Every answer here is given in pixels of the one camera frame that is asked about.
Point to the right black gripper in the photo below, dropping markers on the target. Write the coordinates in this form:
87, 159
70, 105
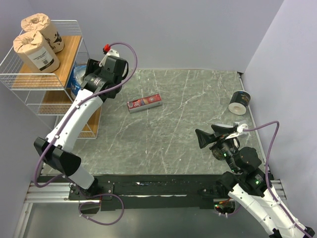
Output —
204, 138

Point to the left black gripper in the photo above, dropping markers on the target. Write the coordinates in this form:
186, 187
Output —
92, 67

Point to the blue paper roll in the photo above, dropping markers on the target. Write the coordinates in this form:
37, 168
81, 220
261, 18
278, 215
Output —
79, 73
72, 80

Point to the black paper roll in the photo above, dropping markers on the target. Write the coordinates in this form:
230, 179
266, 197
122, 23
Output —
217, 153
239, 102

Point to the brown roll with label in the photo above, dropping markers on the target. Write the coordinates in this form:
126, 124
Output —
35, 52

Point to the brown roll with cartoon print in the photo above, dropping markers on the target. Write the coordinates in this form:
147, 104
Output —
42, 23

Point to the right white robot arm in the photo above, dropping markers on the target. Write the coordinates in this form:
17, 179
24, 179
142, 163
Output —
248, 185

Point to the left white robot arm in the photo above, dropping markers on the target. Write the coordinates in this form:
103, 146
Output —
100, 82

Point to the red toothpaste box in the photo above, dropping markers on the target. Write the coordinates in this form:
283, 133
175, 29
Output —
144, 103

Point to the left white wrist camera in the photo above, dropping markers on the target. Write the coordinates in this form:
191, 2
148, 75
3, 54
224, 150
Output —
107, 51

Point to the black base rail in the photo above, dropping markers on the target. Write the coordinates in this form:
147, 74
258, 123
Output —
112, 192

